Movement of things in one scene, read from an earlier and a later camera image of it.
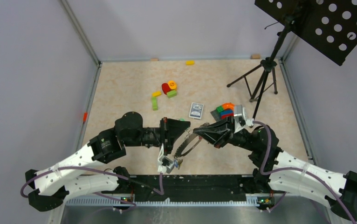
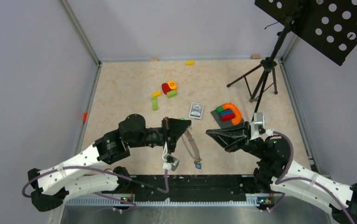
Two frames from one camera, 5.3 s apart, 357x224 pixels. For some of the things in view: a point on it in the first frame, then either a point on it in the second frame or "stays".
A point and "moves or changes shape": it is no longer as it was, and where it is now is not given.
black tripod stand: x=268 y=66 stays
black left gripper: x=170 y=128 stays
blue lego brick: x=226 y=111 stays
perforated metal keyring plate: x=178 y=153 moves or changes shape
